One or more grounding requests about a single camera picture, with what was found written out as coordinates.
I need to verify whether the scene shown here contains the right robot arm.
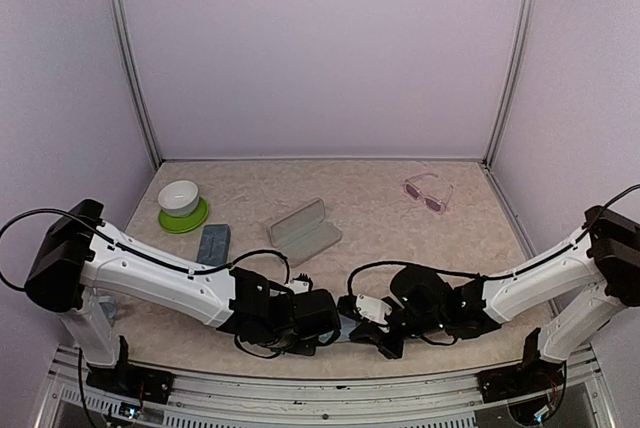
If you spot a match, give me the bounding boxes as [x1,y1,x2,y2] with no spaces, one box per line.
[338,206,639,392]

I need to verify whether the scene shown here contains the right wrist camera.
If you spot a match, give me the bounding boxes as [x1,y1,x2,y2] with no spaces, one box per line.
[337,294,392,326]

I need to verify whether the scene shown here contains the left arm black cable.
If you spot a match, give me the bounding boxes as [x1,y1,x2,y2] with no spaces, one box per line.
[0,207,291,294]

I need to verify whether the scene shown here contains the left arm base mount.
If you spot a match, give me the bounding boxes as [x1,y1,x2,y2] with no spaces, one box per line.
[87,336,175,405]

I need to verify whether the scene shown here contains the pink glasses case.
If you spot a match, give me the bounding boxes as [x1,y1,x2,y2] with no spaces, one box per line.
[267,198,342,268]

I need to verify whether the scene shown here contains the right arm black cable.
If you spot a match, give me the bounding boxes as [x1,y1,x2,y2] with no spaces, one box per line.
[346,182,640,309]

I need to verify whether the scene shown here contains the front aluminium rail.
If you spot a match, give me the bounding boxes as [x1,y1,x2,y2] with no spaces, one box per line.
[33,347,616,427]

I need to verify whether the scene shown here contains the right aluminium corner post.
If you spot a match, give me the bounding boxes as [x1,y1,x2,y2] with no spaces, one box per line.
[483,0,535,171]

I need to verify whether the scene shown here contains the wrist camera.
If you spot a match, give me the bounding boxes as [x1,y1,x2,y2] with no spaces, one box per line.
[286,273,313,294]
[337,294,392,326]

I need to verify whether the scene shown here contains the white bowl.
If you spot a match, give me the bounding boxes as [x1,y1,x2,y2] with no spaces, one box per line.
[158,180,200,217]

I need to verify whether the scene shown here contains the aluminium corner post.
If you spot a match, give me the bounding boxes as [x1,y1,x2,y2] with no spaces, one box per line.
[483,0,535,171]
[109,0,164,170]

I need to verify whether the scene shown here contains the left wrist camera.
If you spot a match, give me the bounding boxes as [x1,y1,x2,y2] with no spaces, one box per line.
[286,273,313,294]

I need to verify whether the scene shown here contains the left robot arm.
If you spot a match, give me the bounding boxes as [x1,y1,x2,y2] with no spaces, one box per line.
[24,199,341,393]

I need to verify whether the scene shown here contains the light blue cloth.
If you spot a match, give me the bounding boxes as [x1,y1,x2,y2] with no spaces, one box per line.
[336,317,359,343]

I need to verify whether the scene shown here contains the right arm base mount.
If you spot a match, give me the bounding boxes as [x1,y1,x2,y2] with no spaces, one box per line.
[476,328,567,403]

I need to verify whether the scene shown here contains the left aluminium corner post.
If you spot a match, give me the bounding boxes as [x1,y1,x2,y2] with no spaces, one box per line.
[109,0,164,170]

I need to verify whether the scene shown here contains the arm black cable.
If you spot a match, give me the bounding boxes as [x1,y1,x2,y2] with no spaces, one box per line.
[0,207,291,294]
[346,182,640,309]

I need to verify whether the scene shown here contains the green plate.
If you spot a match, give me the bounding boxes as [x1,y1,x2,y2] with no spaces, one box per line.
[158,197,209,234]

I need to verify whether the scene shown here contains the purple lens pink sunglasses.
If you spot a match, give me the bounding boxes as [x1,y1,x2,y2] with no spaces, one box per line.
[403,172,454,215]

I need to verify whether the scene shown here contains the grey-blue glasses case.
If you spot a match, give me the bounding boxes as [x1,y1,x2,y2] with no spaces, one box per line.
[196,224,231,267]

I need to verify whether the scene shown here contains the light blue mug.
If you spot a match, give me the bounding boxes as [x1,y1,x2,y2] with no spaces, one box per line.
[99,295,118,324]

